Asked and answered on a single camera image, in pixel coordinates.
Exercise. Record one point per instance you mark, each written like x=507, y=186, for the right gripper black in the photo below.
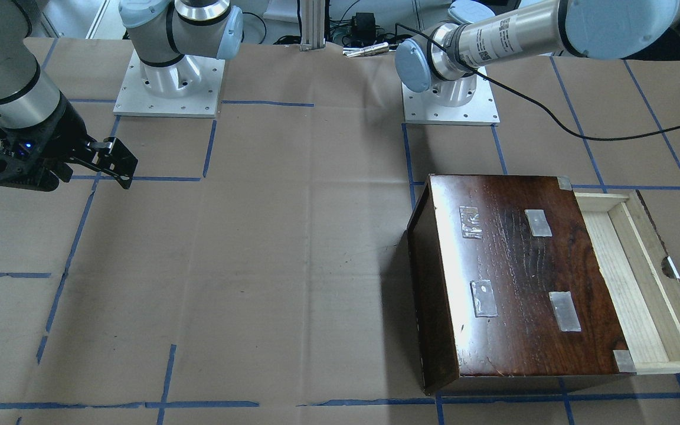
x=67, y=134

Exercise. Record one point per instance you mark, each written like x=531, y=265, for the light wooden drawer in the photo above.
x=641, y=278

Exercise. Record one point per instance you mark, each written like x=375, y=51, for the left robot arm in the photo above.
x=440, y=68

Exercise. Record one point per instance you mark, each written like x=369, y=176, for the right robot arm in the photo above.
x=162, y=32

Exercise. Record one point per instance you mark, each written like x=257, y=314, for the dark wooden drawer cabinet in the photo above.
x=508, y=293

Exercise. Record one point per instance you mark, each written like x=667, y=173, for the brown paper table cover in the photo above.
x=256, y=271

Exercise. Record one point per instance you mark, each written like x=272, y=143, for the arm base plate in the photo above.
x=189, y=88
x=468, y=101

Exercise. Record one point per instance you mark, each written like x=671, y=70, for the aluminium frame post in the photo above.
x=312, y=17

